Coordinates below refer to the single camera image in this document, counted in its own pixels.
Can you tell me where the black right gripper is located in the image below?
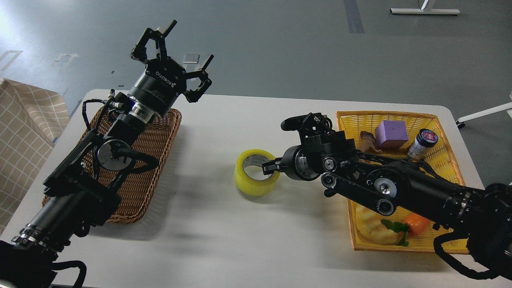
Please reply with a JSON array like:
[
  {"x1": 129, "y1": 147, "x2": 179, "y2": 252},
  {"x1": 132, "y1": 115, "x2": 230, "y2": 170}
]
[{"x1": 262, "y1": 113, "x2": 358, "y2": 182}]

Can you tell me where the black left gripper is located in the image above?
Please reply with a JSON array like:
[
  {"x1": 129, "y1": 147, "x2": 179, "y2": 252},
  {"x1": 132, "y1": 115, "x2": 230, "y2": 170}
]
[{"x1": 129, "y1": 20, "x2": 214, "y2": 117}]

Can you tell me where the yellow tape roll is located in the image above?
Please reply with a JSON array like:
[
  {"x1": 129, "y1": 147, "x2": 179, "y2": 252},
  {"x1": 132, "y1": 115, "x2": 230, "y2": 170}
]
[{"x1": 234, "y1": 149, "x2": 279, "y2": 197}]

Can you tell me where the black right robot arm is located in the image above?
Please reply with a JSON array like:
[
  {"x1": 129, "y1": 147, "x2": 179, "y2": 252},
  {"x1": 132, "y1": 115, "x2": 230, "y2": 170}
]
[{"x1": 262, "y1": 113, "x2": 512, "y2": 280}]

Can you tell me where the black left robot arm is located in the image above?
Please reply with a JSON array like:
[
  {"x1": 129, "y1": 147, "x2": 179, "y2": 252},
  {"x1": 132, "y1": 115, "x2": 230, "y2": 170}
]
[{"x1": 1, "y1": 20, "x2": 213, "y2": 288}]

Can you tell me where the brown wicker basket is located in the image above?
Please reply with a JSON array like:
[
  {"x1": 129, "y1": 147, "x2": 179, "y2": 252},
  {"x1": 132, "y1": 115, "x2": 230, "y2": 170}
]
[{"x1": 42, "y1": 107, "x2": 182, "y2": 224}]

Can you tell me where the brown toy animal figure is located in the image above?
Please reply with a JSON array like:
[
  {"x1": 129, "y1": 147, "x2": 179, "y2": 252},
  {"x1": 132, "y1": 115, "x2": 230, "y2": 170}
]
[{"x1": 358, "y1": 131, "x2": 382, "y2": 153}]

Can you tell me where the purple foam cube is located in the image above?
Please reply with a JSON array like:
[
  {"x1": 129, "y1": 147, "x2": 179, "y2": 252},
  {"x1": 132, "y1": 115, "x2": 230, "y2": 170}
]
[{"x1": 375, "y1": 120, "x2": 409, "y2": 149}]

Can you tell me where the toy croissant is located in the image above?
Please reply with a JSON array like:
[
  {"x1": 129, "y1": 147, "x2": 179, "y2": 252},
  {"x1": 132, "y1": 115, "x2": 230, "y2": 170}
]
[{"x1": 356, "y1": 204, "x2": 405, "y2": 245}]

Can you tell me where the small labelled jar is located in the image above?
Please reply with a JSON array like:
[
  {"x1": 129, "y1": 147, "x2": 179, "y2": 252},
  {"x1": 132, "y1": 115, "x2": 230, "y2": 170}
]
[{"x1": 407, "y1": 129, "x2": 439, "y2": 160}]

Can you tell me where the beige checkered cloth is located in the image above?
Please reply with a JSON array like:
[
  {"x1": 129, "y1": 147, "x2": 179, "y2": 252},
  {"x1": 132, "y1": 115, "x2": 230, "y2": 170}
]
[{"x1": 0, "y1": 78, "x2": 70, "y2": 232}]

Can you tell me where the orange toy carrot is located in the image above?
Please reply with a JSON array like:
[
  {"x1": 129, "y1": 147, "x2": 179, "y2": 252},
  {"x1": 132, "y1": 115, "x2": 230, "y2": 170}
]
[{"x1": 381, "y1": 213, "x2": 429, "y2": 247}]

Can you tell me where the yellow plastic basket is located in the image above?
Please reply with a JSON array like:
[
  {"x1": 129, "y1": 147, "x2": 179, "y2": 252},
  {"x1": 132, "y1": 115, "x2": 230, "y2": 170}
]
[{"x1": 336, "y1": 111, "x2": 466, "y2": 253}]

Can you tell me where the white office chair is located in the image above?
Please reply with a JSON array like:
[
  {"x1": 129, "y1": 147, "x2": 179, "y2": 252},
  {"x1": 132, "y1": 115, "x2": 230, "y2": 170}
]
[{"x1": 455, "y1": 102, "x2": 512, "y2": 129}]

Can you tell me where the white metal stand base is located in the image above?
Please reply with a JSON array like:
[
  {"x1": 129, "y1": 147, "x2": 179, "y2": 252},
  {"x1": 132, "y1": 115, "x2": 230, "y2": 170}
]
[{"x1": 390, "y1": 0, "x2": 461, "y2": 16}]

